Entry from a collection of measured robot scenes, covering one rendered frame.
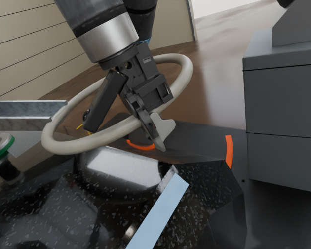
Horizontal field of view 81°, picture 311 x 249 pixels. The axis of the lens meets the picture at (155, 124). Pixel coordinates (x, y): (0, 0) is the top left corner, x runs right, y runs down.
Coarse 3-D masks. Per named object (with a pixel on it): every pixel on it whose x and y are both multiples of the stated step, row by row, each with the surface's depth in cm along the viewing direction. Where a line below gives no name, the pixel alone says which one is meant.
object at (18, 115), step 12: (0, 108) 69; (12, 108) 68; (24, 108) 68; (36, 108) 68; (48, 108) 67; (0, 120) 58; (12, 120) 57; (24, 120) 57; (36, 120) 57; (48, 120) 57
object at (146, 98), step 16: (144, 48) 31; (112, 64) 29; (128, 64) 33; (144, 64) 32; (128, 80) 32; (144, 80) 33; (160, 80) 32; (128, 96) 31; (144, 96) 33; (160, 96) 34
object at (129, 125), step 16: (192, 64) 49; (176, 80) 41; (80, 96) 70; (176, 96) 39; (64, 112) 64; (160, 112) 38; (48, 128) 53; (112, 128) 36; (128, 128) 36; (48, 144) 43; (64, 144) 39; (80, 144) 37; (96, 144) 36
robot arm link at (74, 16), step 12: (60, 0) 24; (72, 0) 23; (84, 0) 23; (96, 0) 24; (108, 0) 24; (120, 0) 26; (72, 12) 24; (84, 12) 24; (96, 12) 24; (108, 12) 25; (120, 12) 26; (72, 24) 26; (84, 24) 25; (96, 24) 25
